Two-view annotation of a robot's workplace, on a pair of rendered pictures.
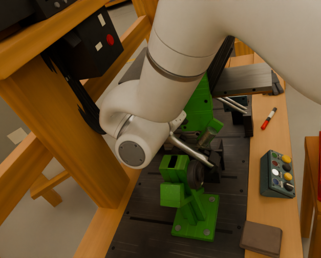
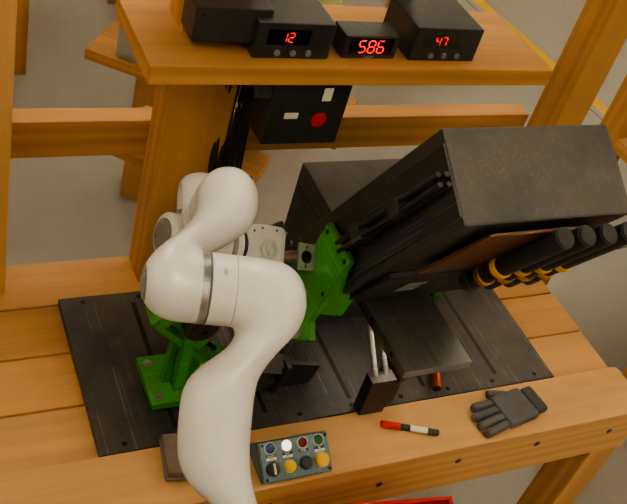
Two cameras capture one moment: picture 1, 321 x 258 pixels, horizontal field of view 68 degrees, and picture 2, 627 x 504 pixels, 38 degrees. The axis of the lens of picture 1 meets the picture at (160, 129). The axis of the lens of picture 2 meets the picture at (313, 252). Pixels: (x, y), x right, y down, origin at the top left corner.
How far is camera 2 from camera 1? 1.22 m
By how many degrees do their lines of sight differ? 19
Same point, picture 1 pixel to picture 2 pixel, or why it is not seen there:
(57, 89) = (210, 106)
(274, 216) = not seen: hidden behind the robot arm
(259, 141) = (351, 426)
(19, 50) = (183, 74)
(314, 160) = not seen: outside the picture
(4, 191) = (69, 135)
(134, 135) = (177, 225)
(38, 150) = (136, 133)
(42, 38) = (217, 76)
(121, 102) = (186, 192)
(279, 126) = (399, 447)
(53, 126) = (167, 133)
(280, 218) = not seen: hidden behind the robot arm
